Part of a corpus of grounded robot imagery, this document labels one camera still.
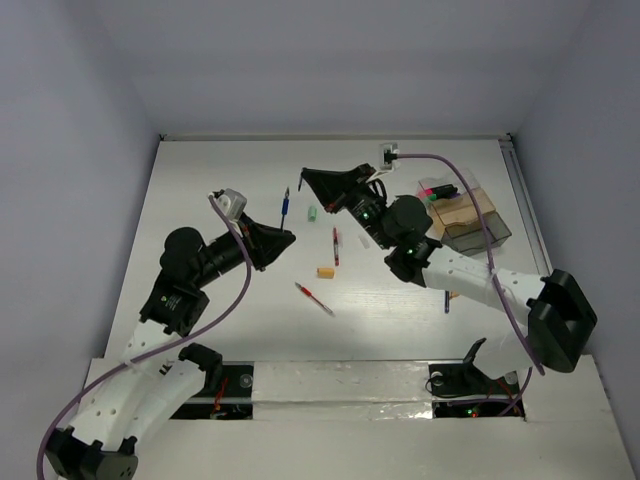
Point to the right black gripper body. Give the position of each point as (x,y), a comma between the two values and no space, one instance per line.
(363,200)

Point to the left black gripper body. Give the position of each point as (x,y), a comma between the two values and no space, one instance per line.
(246,226)

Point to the blue gel pen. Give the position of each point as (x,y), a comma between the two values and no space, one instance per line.
(284,207)

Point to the red gel pen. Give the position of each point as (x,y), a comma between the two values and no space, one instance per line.
(314,299)

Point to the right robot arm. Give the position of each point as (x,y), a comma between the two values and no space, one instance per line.
(551,318)

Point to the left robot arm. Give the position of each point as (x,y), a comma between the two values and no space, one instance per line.
(161,366)

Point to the green highlighter cap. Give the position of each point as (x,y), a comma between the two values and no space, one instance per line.
(311,214)

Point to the white clear cap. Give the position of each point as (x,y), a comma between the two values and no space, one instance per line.
(364,241)

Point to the red pen with clip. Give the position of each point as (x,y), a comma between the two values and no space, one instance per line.
(336,246)

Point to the clear organizer container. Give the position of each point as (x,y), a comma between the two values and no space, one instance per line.
(455,220)

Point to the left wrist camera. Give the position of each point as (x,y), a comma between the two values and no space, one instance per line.
(230,202)

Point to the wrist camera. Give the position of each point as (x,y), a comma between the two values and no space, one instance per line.
(388,157)
(230,202)

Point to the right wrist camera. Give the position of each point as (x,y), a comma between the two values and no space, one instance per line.
(388,157)

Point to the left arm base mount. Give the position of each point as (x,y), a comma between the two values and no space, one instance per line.
(230,399)

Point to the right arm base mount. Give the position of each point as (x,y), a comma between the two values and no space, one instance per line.
(460,390)

